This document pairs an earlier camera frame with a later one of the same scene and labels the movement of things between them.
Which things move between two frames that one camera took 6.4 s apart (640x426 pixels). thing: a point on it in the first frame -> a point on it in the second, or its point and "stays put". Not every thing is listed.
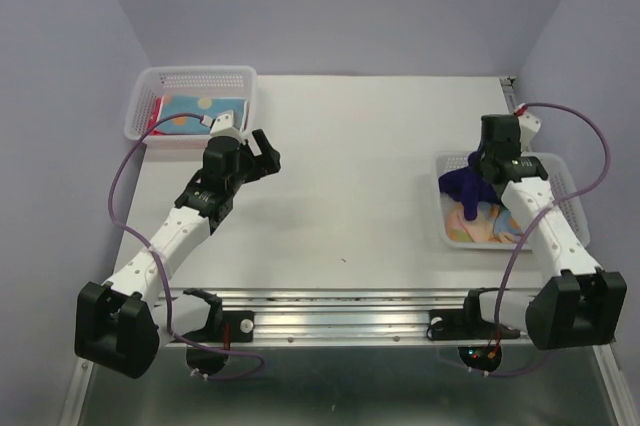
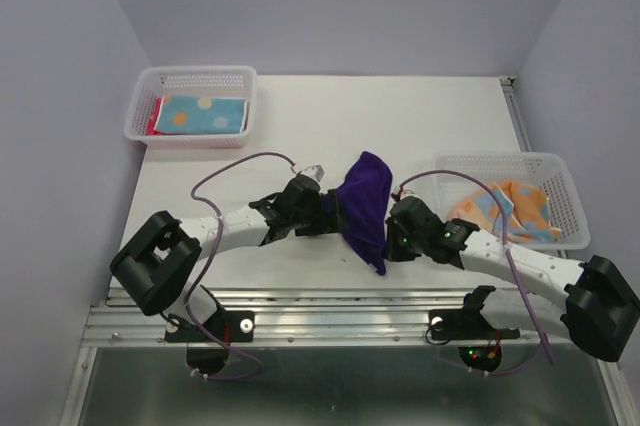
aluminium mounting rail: (353, 317) stays put
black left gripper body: (249, 167) -> (314, 220)
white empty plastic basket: (224, 82) stays put
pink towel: (157, 104) stays put
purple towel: (470, 188) -> (365, 192)
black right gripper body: (482, 157) -> (401, 246)
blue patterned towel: (214, 107) stays put
